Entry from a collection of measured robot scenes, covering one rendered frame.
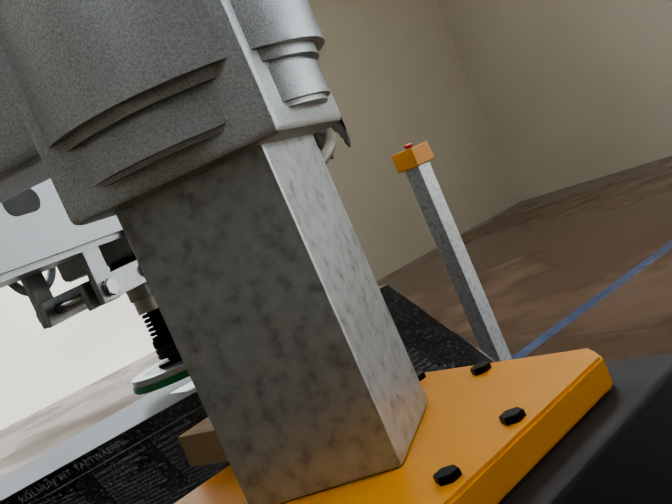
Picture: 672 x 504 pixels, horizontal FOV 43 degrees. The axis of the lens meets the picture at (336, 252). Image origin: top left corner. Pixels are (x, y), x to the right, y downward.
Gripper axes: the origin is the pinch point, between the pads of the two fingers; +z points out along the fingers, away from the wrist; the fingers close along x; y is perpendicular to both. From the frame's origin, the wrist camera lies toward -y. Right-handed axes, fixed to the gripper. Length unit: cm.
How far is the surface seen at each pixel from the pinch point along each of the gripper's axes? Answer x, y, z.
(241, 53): 16, -145, -65
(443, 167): -140, 604, 295
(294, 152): 17, -137, -51
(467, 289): -21, 76, 109
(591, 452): 10, -165, -17
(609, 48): -321, 517, 252
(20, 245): 61, -86, -48
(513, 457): 17, -163, -21
